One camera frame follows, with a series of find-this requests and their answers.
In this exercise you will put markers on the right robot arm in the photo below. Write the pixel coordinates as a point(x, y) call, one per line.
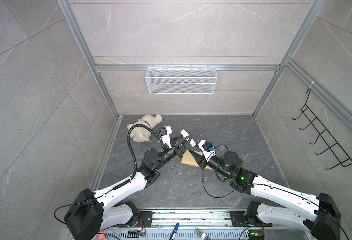
point(317, 215)

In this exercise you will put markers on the black wire hook rack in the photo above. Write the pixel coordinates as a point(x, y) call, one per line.
point(323, 133)

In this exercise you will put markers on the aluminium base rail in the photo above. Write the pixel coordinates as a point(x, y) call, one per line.
point(217, 224)

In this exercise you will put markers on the silver fork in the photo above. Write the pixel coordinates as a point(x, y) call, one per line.
point(201, 234)

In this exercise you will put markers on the white teddy bear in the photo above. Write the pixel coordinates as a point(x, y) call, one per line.
point(140, 134)

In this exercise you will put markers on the white glue stick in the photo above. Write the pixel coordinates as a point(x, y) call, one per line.
point(186, 135)

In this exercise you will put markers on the yellow envelope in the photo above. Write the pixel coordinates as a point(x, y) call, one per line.
point(189, 160)

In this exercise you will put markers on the white wire mesh basket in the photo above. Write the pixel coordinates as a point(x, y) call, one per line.
point(178, 80)

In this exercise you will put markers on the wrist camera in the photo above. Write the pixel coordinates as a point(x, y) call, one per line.
point(207, 149)
point(164, 134)

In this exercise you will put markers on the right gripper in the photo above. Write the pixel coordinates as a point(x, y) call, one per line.
point(200, 159)

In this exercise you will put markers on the pink object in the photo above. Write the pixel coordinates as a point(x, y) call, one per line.
point(102, 235)

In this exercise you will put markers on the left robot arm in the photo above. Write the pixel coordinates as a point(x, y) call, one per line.
point(93, 212)

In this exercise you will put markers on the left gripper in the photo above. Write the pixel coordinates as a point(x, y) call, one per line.
point(177, 150)

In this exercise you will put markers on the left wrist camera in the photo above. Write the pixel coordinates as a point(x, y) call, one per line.
point(164, 134)

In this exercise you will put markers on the blue marker pen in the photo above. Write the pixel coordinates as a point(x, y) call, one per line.
point(174, 232)

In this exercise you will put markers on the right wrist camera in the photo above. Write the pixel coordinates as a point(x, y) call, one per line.
point(207, 149)

